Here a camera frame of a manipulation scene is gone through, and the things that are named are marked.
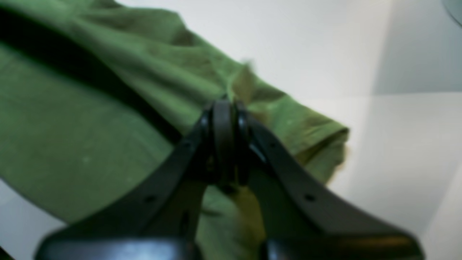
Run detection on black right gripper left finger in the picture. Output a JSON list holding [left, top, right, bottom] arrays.
[[35, 100, 233, 260]]

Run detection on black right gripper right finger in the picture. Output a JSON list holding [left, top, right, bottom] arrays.
[[234, 102, 425, 260]]

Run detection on green t-shirt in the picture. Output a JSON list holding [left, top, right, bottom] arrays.
[[0, 0, 350, 260]]

